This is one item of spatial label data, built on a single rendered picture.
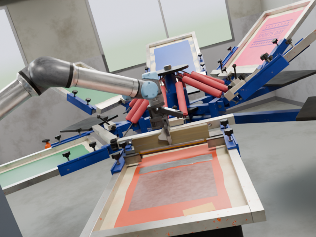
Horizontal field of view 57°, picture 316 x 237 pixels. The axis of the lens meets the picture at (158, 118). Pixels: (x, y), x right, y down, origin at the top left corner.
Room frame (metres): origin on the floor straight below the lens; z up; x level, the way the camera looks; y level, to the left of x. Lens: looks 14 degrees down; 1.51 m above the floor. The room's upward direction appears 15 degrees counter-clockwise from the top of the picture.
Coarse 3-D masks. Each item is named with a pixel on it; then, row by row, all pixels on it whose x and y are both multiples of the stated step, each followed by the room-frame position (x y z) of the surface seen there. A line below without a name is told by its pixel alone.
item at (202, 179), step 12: (180, 156) 1.37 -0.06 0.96; (192, 156) 1.33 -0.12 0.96; (216, 156) 1.26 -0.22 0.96; (180, 168) 1.23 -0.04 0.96; (192, 168) 1.20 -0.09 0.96; (204, 168) 1.16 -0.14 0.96; (216, 168) 1.13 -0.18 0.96; (180, 180) 1.12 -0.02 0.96; (192, 180) 1.09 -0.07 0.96; (204, 180) 1.06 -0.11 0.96; (216, 180) 1.04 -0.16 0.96; (180, 192) 1.02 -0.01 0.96; (192, 192) 0.99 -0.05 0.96; (204, 192) 0.97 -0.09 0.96; (216, 192) 0.95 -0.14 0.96; (180, 204) 0.93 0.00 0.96; (192, 204) 0.91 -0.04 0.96; (216, 204) 0.87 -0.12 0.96; (228, 204) 0.86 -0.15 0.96; (180, 216) 0.86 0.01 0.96
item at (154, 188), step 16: (144, 160) 1.44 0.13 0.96; (160, 160) 1.39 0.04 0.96; (144, 176) 1.25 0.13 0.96; (160, 176) 1.20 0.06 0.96; (128, 192) 1.13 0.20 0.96; (144, 192) 1.09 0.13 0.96; (160, 192) 1.06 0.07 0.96; (128, 208) 1.00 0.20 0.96; (144, 208) 0.97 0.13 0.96; (160, 208) 0.94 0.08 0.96; (128, 224) 0.89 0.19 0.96
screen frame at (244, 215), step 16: (240, 160) 1.08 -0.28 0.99; (112, 176) 1.26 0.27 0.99; (240, 176) 0.95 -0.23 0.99; (112, 192) 1.12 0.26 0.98; (256, 192) 0.83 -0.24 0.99; (96, 208) 1.00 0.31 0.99; (240, 208) 0.76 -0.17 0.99; (256, 208) 0.74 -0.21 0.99; (96, 224) 0.90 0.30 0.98; (144, 224) 0.81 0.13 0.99; (160, 224) 0.79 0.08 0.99; (176, 224) 0.77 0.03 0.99; (192, 224) 0.76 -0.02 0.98; (208, 224) 0.76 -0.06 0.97; (224, 224) 0.75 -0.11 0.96; (240, 224) 0.74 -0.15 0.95
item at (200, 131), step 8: (184, 128) 1.35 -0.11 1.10; (192, 128) 1.34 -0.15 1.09; (200, 128) 1.34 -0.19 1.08; (144, 136) 1.39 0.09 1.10; (152, 136) 1.38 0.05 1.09; (176, 136) 1.36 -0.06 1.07; (184, 136) 1.35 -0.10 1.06; (192, 136) 1.35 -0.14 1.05; (200, 136) 1.34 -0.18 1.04; (208, 136) 1.33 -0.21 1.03; (136, 144) 1.39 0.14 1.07; (144, 144) 1.38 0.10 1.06; (152, 144) 1.38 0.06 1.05; (160, 144) 1.37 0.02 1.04; (168, 144) 1.37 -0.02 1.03; (136, 152) 1.39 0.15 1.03
